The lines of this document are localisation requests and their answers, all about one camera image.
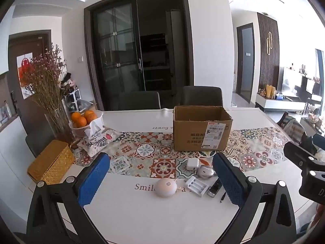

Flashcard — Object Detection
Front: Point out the white battery charger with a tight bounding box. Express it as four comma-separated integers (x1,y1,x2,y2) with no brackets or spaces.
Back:
185,176,209,197

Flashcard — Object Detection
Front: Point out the white power adapter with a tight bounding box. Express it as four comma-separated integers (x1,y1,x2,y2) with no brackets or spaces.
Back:
186,158,199,171

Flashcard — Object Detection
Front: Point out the patterned fabric tissue pouch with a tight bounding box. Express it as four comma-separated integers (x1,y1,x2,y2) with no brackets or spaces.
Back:
77,121,122,158

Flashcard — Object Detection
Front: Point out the silver oval mouse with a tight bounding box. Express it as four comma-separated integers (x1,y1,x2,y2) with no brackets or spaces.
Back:
197,165,216,180

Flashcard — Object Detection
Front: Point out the yellow woven basket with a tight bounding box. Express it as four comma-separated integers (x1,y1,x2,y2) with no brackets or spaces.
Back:
27,140,75,185

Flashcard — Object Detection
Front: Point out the white fruit basket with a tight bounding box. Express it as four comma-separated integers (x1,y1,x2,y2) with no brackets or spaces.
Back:
69,110,103,137

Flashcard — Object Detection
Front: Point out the orange fruit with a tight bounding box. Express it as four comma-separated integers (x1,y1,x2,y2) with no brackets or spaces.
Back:
70,110,97,128

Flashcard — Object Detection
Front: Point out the glass vase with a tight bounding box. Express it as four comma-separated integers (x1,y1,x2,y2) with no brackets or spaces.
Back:
45,107,74,145

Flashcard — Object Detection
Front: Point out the colourful patterned table runner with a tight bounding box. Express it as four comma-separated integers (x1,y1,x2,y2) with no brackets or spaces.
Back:
73,127,291,180

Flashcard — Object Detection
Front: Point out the white tv console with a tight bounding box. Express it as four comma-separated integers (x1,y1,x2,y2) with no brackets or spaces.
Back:
255,94,306,112

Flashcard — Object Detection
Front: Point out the brown cardboard box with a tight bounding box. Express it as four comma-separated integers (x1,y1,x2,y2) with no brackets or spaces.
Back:
173,106,233,151

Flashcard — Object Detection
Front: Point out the dark chair left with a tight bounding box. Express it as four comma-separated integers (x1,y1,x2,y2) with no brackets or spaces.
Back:
118,91,161,111

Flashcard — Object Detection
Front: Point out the dark chair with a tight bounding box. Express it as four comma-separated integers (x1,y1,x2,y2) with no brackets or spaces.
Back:
118,91,161,111
180,86,223,106

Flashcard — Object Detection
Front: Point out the dark chair right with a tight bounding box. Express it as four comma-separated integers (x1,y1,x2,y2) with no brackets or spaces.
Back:
180,86,223,106

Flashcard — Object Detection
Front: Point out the dark glass cabinet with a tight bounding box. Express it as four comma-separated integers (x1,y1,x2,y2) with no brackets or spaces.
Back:
84,0,194,111

